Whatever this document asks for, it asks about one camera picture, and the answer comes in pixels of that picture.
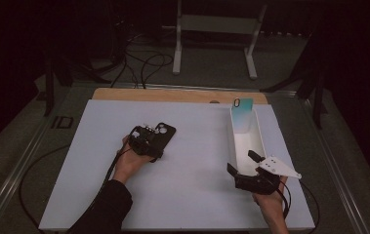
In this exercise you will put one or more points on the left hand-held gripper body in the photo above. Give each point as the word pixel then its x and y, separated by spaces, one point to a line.
pixel 145 143

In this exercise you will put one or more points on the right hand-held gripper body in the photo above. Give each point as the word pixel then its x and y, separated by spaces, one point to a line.
pixel 257 183

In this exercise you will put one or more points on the white rectangular tray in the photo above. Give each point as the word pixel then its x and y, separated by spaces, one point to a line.
pixel 249 146

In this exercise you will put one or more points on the black phone case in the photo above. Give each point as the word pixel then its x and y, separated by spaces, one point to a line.
pixel 168 139

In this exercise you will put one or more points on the iridescent phone case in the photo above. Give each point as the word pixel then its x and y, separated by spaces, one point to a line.
pixel 242 113

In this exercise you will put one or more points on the person's left hand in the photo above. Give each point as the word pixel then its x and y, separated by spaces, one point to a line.
pixel 129 164

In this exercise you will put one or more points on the person's right hand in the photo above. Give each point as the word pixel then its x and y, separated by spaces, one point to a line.
pixel 273 206

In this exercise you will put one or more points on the white table mat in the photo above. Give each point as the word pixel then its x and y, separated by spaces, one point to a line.
pixel 189 195

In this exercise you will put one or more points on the wooden table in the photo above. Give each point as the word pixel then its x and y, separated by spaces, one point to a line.
pixel 172 95

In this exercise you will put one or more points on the black tripod stand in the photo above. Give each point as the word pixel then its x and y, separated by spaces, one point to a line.
pixel 49 94
pixel 318 104

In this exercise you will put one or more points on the white metal stand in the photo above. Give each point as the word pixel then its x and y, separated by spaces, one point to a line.
pixel 218 23

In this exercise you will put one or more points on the metal floor rail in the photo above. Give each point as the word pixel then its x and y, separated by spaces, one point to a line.
pixel 338 175
pixel 13 172

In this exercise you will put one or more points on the black rectangular floor frame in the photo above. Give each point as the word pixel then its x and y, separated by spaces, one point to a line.
pixel 55 122

